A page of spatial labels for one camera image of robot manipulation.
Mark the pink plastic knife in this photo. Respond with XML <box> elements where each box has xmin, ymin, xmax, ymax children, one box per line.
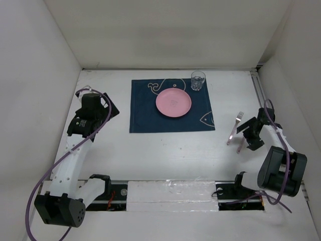
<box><xmin>237</xmin><ymin>137</ymin><xmax>245</xmax><ymax>154</ymax></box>

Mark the blue whale placemat cloth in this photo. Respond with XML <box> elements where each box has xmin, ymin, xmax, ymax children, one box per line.
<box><xmin>129</xmin><ymin>78</ymin><xmax>215</xmax><ymax>133</ymax></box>

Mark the pink plastic plate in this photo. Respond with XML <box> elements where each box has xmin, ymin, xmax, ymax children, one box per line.
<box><xmin>155</xmin><ymin>88</ymin><xmax>192</xmax><ymax>118</ymax></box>

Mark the clear plastic cup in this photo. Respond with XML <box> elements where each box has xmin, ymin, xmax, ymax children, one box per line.
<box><xmin>191</xmin><ymin>71</ymin><xmax>206</xmax><ymax>91</ymax></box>

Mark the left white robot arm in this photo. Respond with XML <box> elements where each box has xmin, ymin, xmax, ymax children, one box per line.
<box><xmin>34</xmin><ymin>88</ymin><xmax>119</xmax><ymax>227</ymax></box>

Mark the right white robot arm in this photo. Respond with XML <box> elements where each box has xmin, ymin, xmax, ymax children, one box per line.
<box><xmin>236</xmin><ymin>107</ymin><xmax>307</xmax><ymax>197</ymax></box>

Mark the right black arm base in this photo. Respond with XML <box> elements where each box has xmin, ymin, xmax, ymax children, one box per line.
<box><xmin>211</xmin><ymin>171</ymin><xmax>265</xmax><ymax>211</ymax></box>

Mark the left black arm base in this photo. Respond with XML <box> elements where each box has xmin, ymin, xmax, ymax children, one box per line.
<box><xmin>86</xmin><ymin>181</ymin><xmax>128</xmax><ymax>211</ymax></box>

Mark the pink plastic fork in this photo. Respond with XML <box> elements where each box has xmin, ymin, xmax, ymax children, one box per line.
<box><xmin>226</xmin><ymin>111</ymin><xmax>244</xmax><ymax>145</ymax></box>

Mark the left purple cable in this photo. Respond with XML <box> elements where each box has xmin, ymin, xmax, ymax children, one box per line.
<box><xmin>25</xmin><ymin>87</ymin><xmax>113</xmax><ymax>241</ymax></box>

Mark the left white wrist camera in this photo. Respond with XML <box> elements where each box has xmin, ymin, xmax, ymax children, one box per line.
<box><xmin>75</xmin><ymin>85</ymin><xmax>93</xmax><ymax>101</ymax></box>

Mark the aluminium side rail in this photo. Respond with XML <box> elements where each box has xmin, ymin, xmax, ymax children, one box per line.
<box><xmin>250</xmin><ymin>65</ymin><xmax>309</xmax><ymax>201</ymax></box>

